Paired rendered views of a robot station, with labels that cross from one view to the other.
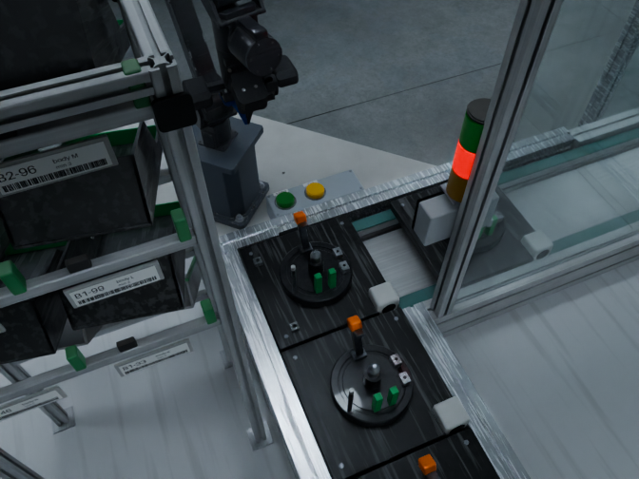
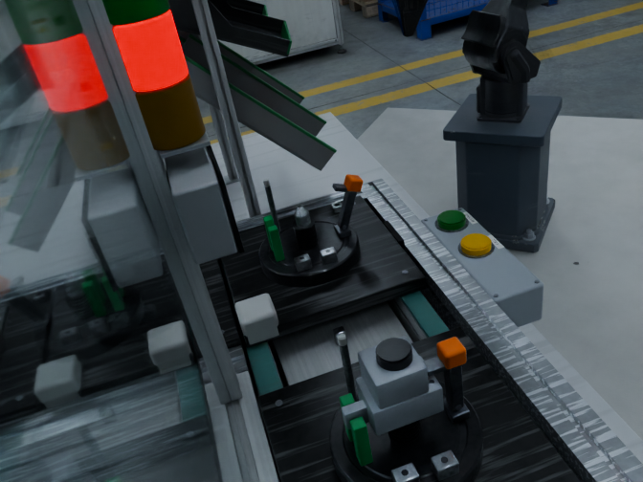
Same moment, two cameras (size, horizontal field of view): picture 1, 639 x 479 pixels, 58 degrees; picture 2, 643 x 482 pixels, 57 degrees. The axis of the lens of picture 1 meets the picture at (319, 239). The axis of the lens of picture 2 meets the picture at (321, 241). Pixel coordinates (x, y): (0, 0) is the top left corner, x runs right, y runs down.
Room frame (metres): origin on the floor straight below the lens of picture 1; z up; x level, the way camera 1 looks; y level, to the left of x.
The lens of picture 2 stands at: (0.77, -0.66, 1.45)
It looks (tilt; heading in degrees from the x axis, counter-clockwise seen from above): 34 degrees down; 101
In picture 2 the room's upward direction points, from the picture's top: 11 degrees counter-clockwise
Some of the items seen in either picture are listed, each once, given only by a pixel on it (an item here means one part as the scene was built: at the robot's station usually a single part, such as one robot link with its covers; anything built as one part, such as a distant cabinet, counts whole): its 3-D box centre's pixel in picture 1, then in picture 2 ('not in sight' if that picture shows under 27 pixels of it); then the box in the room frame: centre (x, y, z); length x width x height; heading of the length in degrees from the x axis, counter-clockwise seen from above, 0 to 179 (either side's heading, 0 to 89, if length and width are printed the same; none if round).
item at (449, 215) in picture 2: (285, 201); (452, 222); (0.81, 0.07, 0.96); 0.04 x 0.04 x 0.02
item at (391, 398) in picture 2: not in sight; (386, 383); (0.73, -0.31, 1.06); 0.08 x 0.04 x 0.07; 23
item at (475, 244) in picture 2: (315, 191); (476, 247); (0.84, 0.01, 0.96); 0.04 x 0.04 x 0.02
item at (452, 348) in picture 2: not in sight; (445, 379); (0.78, -0.29, 1.04); 0.04 x 0.02 x 0.08; 22
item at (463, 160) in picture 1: (473, 155); (148, 49); (0.57, -0.22, 1.33); 0.05 x 0.05 x 0.05
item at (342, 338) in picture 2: not in sight; (347, 368); (0.69, -0.27, 1.03); 0.01 x 0.01 x 0.08
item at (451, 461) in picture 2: not in sight; (444, 465); (0.77, -0.35, 1.00); 0.02 x 0.01 x 0.02; 22
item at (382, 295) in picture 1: (316, 263); (304, 230); (0.61, 0.01, 1.01); 0.24 x 0.24 x 0.13; 22
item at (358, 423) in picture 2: not in sight; (361, 441); (0.70, -0.34, 1.01); 0.01 x 0.01 x 0.05; 22
